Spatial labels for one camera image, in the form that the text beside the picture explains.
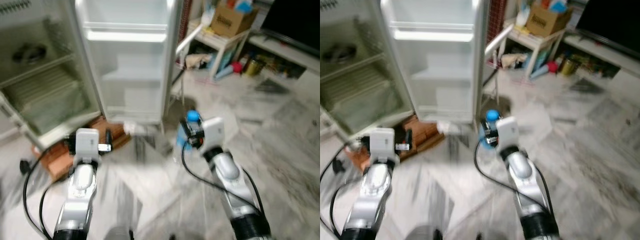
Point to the clear bottle with blue cap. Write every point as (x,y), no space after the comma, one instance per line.
(492,115)
(193,116)

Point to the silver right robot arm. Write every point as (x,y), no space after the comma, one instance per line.
(227,172)
(522,170)

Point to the white fridge body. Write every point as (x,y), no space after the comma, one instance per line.
(357,95)
(45,95)

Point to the red brick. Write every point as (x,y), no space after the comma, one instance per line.
(55,162)
(117,132)
(361,159)
(425,134)

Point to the white paper scrap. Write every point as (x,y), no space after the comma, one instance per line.
(130,128)
(443,127)

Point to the black floor object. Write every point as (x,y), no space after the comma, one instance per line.
(24,166)

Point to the beige cloth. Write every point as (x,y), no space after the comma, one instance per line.
(197,60)
(512,60)

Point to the light blue packet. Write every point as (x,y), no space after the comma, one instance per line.
(224,67)
(539,67)

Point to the red ball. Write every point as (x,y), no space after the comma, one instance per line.
(552,67)
(237,67)

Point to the gold tin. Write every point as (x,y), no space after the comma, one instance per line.
(254,67)
(569,67)

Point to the dark bowl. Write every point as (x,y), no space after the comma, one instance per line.
(340,52)
(30,52)

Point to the white side table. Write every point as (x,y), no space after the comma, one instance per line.
(532,41)
(220,42)

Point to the brown cardboard box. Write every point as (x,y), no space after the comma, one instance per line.
(547,22)
(232,22)

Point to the white television stand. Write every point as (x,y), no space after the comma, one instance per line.
(600,52)
(280,50)

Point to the blue item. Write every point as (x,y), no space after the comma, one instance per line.
(557,5)
(244,5)

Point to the black television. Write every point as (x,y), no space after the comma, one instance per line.
(610,25)
(292,22)

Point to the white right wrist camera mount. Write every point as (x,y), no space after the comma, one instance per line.
(214,132)
(509,131)

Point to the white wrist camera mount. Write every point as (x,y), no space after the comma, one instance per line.
(382,144)
(509,131)
(214,132)
(87,144)

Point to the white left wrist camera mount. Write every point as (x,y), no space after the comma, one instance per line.
(87,144)
(382,144)

